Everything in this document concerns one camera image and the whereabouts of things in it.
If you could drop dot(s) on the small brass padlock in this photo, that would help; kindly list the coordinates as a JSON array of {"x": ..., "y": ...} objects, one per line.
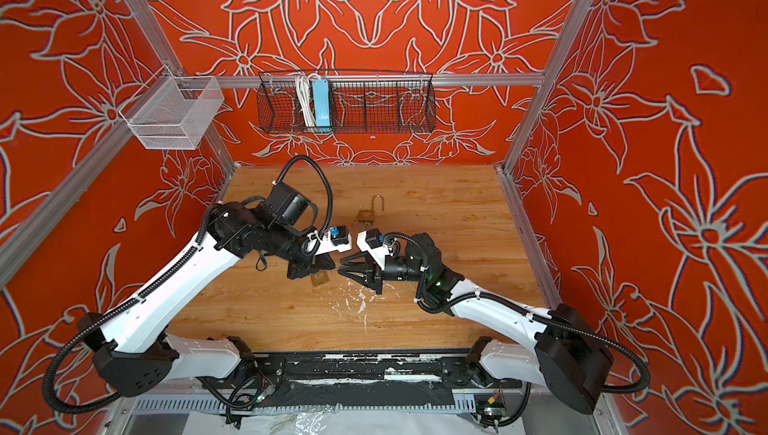
[{"x": 320, "y": 278}]

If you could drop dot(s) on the aluminium left side bar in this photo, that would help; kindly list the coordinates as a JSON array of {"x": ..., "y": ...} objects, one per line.
[{"x": 23, "y": 243}]

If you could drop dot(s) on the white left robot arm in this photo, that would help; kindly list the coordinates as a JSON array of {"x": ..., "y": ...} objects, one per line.
[{"x": 132, "y": 351}]

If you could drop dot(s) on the aluminium frame post left rear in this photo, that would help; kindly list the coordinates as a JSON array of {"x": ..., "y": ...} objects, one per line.
[{"x": 152, "y": 31}]

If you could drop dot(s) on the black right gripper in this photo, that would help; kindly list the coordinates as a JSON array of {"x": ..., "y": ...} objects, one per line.
[{"x": 374, "y": 276}]

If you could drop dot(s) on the aluminium horizontal rear bar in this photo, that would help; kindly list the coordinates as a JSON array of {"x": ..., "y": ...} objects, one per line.
[{"x": 439, "y": 80}]

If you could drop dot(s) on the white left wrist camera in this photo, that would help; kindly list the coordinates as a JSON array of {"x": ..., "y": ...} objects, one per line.
[{"x": 334, "y": 239}]

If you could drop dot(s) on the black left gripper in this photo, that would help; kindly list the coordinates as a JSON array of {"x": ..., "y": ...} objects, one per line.
[{"x": 312, "y": 263}]

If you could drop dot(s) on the white mesh basket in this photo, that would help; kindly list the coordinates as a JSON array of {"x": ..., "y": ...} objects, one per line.
[{"x": 174, "y": 113}]

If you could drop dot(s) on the black wire basket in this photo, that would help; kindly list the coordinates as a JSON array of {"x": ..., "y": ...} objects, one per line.
[{"x": 355, "y": 107}]

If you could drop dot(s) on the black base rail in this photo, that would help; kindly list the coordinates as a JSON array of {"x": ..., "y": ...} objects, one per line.
[{"x": 390, "y": 379}]

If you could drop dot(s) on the aluminium frame post right rear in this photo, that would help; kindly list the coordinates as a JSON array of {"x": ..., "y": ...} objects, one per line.
[{"x": 574, "y": 21}]

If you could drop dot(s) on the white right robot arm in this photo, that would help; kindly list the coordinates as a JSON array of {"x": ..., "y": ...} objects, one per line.
[{"x": 554, "y": 348}]

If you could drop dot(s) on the aluminium frame post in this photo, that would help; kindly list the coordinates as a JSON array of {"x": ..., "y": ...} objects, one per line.
[
  {"x": 574, "y": 21},
  {"x": 152, "y": 31}
]

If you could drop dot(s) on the large brass padlock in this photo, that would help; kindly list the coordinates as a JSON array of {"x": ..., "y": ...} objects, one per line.
[{"x": 367, "y": 216}]

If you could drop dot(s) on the light blue box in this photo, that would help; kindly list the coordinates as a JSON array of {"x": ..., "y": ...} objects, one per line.
[{"x": 321, "y": 98}]

